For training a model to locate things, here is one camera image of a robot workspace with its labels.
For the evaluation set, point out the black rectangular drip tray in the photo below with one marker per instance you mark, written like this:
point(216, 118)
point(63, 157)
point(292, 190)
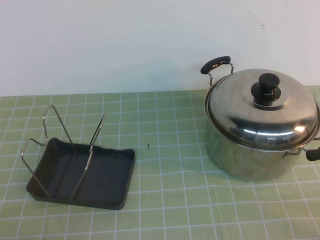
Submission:
point(107, 177)

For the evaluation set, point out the steel pot lid black knob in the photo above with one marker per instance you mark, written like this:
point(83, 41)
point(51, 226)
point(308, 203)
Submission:
point(237, 112)

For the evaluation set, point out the small black debris speck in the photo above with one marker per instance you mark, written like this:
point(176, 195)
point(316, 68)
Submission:
point(148, 146)

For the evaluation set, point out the stainless steel cooking pot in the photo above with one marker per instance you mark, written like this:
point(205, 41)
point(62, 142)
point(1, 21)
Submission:
point(250, 165)

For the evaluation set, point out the green checkered tablecloth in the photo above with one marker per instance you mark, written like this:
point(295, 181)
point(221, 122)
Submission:
point(175, 200)

